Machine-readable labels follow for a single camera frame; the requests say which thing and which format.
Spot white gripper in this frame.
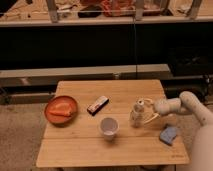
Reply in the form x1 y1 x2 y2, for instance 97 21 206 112
143 98 181 124

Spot clear plastic bottle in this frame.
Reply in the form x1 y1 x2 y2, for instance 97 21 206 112
130 99 145 128

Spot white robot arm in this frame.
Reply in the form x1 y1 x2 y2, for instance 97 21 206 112
153 91 213 171

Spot blue sponge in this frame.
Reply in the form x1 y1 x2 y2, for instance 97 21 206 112
159 125 177 146

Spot wooden table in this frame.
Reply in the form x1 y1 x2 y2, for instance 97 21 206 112
36 80 189 168

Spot white paper cup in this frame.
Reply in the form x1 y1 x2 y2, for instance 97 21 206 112
99 117 119 141

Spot black red rectangular box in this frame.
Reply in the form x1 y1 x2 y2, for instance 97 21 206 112
87 96 109 116

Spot orange food piece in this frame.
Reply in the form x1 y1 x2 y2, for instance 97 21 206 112
50 103 71 117

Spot orange bowl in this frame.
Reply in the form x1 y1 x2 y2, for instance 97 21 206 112
44 96 78 125

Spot long grey bench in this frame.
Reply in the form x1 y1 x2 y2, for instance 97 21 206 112
0 64 171 87

